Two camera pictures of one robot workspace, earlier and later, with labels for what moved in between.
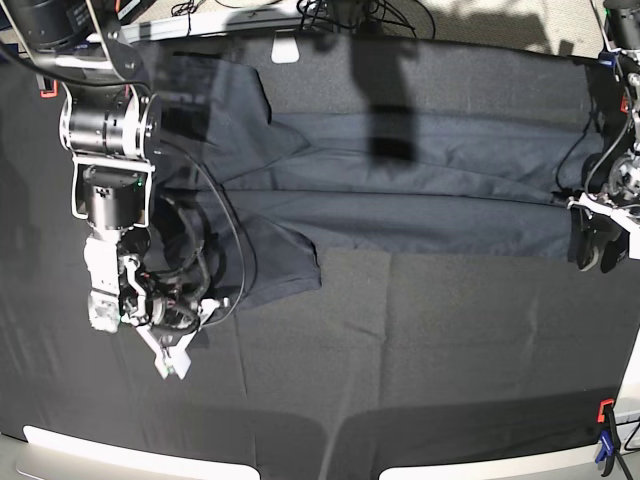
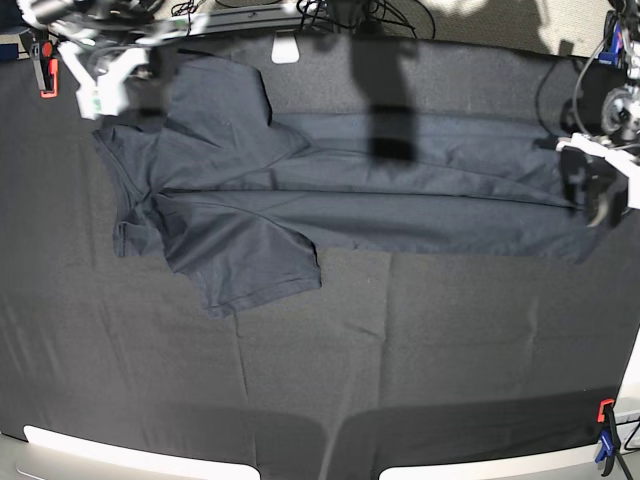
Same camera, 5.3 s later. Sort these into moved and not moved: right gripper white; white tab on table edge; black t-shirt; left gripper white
Moved: right gripper white; left gripper white
Not moved: white tab on table edge; black t-shirt
